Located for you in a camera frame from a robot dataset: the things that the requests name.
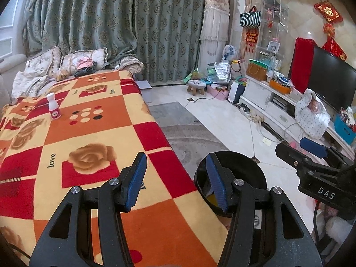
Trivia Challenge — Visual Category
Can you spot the red cloth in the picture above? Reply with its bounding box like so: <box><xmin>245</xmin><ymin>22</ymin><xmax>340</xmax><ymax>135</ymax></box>
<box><xmin>288</xmin><ymin>37</ymin><xmax>317</xmax><ymax>93</ymax></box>

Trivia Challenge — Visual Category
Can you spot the black round trash bin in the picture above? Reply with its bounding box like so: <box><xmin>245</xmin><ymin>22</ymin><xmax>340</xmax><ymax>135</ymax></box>
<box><xmin>194</xmin><ymin>150</ymin><xmax>267</xmax><ymax>230</ymax></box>

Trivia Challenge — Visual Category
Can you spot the red knot wall ornament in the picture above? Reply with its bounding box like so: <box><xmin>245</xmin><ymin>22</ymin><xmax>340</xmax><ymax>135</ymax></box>
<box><xmin>314</xmin><ymin>0</ymin><xmax>342</xmax><ymax>36</ymax></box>

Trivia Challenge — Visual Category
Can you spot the white lace-covered standing unit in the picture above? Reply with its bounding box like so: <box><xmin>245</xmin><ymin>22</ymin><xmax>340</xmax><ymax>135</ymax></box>
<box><xmin>198</xmin><ymin>0</ymin><xmax>232</xmax><ymax>65</ymax></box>

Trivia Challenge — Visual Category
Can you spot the blue plastic basket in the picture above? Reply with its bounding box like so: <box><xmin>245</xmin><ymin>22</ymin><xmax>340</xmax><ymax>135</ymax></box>
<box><xmin>334</xmin><ymin>115</ymin><xmax>356</xmax><ymax>142</ymax></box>

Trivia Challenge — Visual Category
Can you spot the beige embroidered cushion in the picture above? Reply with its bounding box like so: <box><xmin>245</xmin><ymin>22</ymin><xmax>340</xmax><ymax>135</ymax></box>
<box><xmin>60</xmin><ymin>49</ymin><xmax>108</xmax><ymax>78</ymax></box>

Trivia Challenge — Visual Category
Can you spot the orange tray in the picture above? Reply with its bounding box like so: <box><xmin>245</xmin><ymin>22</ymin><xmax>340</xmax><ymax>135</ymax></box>
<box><xmin>269</xmin><ymin>79</ymin><xmax>291</xmax><ymax>94</ymax></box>

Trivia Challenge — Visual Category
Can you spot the green patterned curtain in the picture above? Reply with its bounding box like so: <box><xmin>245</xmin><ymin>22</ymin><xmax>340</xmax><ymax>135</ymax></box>
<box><xmin>22</xmin><ymin>0</ymin><xmax>214</xmax><ymax>84</ymax></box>

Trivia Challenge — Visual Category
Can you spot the white blue plastic bag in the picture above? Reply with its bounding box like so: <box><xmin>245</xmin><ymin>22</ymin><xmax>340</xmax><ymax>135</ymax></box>
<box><xmin>222</xmin><ymin>45</ymin><xmax>240</xmax><ymax>63</ymax></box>

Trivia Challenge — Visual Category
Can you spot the navy white bag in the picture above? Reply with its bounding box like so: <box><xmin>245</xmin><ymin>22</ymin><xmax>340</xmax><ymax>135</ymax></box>
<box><xmin>228</xmin><ymin>82</ymin><xmax>246</xmax><ymax>105</ymax></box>

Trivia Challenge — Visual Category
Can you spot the person's right forearm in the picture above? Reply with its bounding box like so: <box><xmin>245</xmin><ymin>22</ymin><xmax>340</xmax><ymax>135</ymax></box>
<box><xmin>317</xmin><ymin>208</ymin><xmax>351</xmax><ymax>253</ymax></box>

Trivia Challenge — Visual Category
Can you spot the red hanging ornament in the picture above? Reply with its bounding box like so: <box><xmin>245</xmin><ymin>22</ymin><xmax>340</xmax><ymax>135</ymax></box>
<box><xmin>245</xmin><ymin>28</ymin><xmax>259</xmax><ymax>53</ymax></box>

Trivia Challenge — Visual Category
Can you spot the black cable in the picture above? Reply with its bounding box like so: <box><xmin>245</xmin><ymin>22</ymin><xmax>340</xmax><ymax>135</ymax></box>
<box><xmin>312</xmin><ymin>200</ymin><xmax>324</xmax><ymax>254</ymax></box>

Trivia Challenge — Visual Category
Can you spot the green plastic bag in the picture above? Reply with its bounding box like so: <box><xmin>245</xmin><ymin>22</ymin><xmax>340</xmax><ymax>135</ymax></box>
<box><xmin>182</xmin><ymin>68</ymin><xmax>208</xmax><ymax>83</ymax></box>

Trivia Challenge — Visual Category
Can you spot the red diamond wall decoration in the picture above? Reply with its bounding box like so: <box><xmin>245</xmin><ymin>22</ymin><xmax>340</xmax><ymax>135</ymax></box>
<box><xmin>322</xmin><ymin>36</ymin><xmax>348</xmax><ymax>61</ymax></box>

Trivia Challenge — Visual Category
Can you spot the brown handbag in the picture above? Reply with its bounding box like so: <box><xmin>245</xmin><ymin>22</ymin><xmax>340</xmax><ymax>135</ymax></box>
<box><xmin>247</xmin><ymin>63</ymin><xmax>268</xmax><ymax>82</ymax></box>

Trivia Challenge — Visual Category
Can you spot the white television cabinet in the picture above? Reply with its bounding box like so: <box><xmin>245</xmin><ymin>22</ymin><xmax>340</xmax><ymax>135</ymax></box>
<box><xmin>239</xmin><ymin>75</ymin><xmax>356</xmax><ymax>156</ymax></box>

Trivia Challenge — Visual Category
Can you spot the silver foil bag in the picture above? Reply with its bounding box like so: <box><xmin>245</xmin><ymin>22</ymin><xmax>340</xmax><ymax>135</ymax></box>
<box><xmin>214</xmin><ymin>62</ymin><xmax>231</xmax><ymax>84</ymax></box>

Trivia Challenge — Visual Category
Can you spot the striped tote bag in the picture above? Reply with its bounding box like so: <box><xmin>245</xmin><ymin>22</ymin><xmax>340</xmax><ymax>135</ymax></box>
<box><xmin>240</xmin><ymin>6</ymin><xmax>262</xmax><ymax>29</ymax></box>

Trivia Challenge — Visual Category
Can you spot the black flat television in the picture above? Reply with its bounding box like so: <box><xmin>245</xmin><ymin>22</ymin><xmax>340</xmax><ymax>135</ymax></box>
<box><xmin>307</xmin><ymin>46</ymin><xmax>356</xmax><ymax>114</ymax></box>

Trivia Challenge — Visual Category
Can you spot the white dotted cloth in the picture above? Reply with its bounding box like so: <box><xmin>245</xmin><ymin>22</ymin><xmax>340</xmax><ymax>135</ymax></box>
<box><xmin>294</xmin><ymin>88</ymin><xmax>331</xmax><ymax>140</ymax></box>

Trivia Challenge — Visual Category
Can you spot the grey tufted sofa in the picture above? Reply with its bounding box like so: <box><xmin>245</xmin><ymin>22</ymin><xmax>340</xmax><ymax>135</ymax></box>
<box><xmin>0</xmin><ymin>54</ymin><xmax>144</xmax><ymax>106</ymax></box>

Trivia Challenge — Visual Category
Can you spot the small wooden stool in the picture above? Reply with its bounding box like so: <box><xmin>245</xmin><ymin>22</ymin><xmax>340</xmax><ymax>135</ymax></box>
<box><xmin>187</xmin><ymin>80</ymin><xmax>207</xmax><ymax>97</ymax></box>

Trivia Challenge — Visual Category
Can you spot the red orange printed blanket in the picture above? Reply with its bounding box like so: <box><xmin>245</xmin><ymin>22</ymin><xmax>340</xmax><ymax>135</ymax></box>
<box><xmin>0</xmin><ymin>69</ymin><xmax>231</xmax><ymax>267</ymax></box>

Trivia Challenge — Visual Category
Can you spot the small white pink-label bottle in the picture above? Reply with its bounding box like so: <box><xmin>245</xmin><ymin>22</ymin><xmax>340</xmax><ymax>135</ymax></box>
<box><xmin>46</xmin><ymin>92</ymin><xmax>62</xmax><ymax>121</ymax></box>

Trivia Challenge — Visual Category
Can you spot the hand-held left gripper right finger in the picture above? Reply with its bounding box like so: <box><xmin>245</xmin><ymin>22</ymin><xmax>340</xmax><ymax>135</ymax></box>
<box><xmin>206</xmin><ymin>152</ymin><xmax>323</xmax><ymax>267</ymax></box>

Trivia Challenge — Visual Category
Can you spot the clear corner shelf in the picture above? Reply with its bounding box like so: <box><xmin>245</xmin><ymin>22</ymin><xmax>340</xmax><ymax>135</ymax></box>
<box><xmin>259</xmin><ymin>0</ymin><xmax>288</xmax><ymax>62</ymax></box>

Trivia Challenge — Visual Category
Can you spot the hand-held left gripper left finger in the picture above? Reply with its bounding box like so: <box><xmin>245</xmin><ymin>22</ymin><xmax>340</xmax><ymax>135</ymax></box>
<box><xmin>29</xmin><ymin>152</ymin><xmax>148</xmax><ymax>267</ymax></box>

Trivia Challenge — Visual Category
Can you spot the grey rectangular floor mat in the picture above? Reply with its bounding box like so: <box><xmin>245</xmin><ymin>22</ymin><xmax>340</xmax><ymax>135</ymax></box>
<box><xmin>150</xmin><ymin>101</ymin><xmax>195</xmax><ymax>127</ymax></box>

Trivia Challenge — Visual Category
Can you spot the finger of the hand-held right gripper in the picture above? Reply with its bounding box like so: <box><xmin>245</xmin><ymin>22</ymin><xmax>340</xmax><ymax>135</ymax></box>
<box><xmin>299</xmin><ymin>137</ymin><xmax>355</xmax><ymax>169</ymax></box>
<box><xmin>275</xmin><ymin>143</ymin><xmax>318</xmax><ymax>175</ymax></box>

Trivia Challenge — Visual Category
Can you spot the pink plastic basket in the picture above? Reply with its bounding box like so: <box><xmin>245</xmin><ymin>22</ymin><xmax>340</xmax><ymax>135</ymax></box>
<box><xmin>206</xmin><ymin>83</ymin><xmax>230</xmax><ymax>101</ymax></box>

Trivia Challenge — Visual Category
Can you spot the pink cloth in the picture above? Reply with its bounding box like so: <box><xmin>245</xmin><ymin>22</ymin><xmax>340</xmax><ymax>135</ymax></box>
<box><xmin>76</xmin><ymin>57</ymin><xmax>93</xmax><ymax>70</ymax></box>

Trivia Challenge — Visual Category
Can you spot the dark cloth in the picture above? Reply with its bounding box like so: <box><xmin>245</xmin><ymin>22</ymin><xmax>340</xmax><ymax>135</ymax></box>
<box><xmin>75</xmin><ymin>67</ymin><xmax>97</xmax><ymax>78</ymax></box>

